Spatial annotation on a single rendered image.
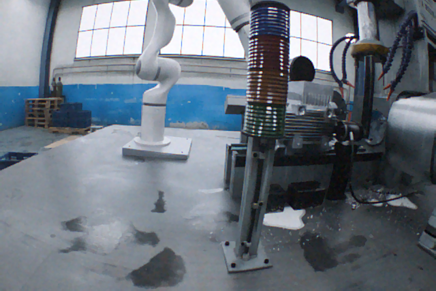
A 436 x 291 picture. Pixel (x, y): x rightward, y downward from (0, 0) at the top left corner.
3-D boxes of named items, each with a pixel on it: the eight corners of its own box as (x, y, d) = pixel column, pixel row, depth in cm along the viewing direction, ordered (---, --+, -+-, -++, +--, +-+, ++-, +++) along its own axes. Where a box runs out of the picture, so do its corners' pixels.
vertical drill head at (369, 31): (367, 86, 74) (362, -8, 67) (398, 88, 57) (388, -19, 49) (340, 80, 71) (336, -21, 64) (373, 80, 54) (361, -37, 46)
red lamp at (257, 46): (278, 75, 31) (279, 48, 30) (297, 72, 25) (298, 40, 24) (242, 71, 30) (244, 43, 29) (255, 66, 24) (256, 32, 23)
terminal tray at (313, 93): (314, 105, 68) (315, 86, 66) (332, 108, 57) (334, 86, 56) (285, 103, 66) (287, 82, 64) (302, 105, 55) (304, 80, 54)
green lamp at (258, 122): (274, 131, 32) (276, 103, 31) (291, 139, 26) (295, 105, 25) (238, 130, 31) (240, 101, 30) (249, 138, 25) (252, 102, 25)
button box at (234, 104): (262, 116, 87) (261, 106, 90) (268, 107, 81) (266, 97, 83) (224, 114, 85) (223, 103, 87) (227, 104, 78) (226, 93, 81)
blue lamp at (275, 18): (279, 48, 30) (280, 22, 29) (298, 40, 24) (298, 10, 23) (244, 43, 29) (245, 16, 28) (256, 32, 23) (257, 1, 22)
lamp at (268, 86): (276, 103, 31) (278, 75, 31) (295, 105, 25) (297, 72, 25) (240, 101, 30) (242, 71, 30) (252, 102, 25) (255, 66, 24)
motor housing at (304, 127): (303, 144, 74) (308, 95, 71) (334, 159, 56) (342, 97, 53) (255, 144, 71) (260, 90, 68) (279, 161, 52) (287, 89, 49)
